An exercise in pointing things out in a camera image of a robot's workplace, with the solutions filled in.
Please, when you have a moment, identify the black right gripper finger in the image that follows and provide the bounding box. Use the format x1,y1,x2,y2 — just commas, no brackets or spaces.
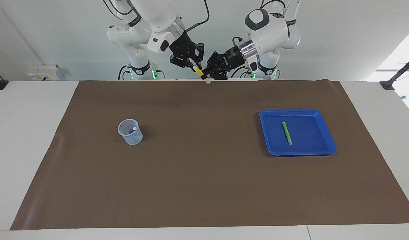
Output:
194,43,205,69
170,56,194,69

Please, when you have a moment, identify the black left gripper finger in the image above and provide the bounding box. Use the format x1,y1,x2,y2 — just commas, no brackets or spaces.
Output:
211,68,229,80
200,51,222,72

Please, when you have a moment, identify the yellow pen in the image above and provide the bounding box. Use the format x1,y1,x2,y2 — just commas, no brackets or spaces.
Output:
192,65,211,85

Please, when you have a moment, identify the green pen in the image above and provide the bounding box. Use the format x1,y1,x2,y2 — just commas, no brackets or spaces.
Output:
282,121,293,146

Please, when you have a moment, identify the translucent plastic cup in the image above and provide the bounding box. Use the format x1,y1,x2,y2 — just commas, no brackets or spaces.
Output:
118,119,143,145

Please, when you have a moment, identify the blue plastic tray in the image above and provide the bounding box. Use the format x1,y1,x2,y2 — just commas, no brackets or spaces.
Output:
259,109,337,156

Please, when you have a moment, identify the brown table mat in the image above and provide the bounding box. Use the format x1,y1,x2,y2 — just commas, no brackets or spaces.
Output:
10,80,409,230

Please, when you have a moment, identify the black pole stand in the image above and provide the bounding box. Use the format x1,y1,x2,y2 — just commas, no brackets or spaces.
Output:
379,54,409,90

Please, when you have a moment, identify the black base cable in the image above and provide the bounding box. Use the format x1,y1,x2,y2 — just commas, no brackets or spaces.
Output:
118,64,132,80
230,65,258,79

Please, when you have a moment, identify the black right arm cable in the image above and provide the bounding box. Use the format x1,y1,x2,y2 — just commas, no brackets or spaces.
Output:
185,0,210,33

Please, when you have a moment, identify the white wall socket box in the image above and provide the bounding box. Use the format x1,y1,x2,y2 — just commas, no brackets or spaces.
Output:
27,65,60,81

